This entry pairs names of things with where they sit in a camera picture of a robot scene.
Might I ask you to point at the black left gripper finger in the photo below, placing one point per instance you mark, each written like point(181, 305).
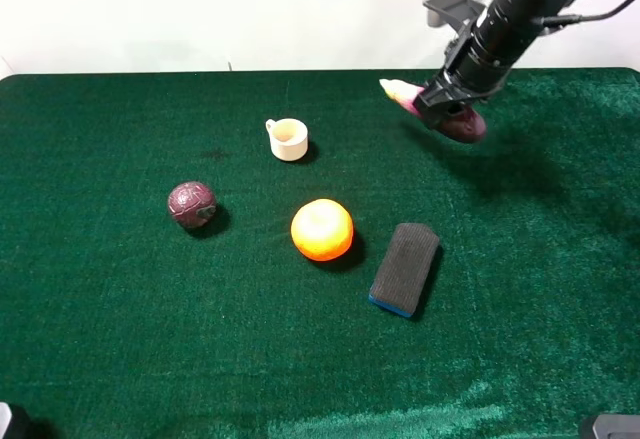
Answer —
point(453, 110)

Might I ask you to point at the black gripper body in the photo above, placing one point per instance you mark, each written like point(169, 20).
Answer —
point(442, 89)

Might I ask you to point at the purple toy eggplant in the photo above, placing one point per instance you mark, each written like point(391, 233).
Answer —
point(467, 126)

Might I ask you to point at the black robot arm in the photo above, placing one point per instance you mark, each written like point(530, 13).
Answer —
point(490, 40)

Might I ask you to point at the dark object bottom right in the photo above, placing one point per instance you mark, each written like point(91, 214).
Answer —
point(610, 426)

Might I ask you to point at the small cream cup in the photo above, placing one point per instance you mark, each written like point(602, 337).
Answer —
point(288, 139)

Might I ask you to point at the orange fruit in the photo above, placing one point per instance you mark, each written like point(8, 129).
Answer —
point(322, 230)

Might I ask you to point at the black blue board eraser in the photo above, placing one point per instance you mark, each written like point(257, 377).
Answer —
point(407, 269)

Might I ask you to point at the green velvet table cloth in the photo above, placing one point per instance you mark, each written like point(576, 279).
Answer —
point(116, 322)

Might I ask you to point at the dark red ball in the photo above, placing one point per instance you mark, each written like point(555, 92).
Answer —
point(192, 204)

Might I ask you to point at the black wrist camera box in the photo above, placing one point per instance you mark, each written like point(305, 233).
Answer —
point(454, 13)

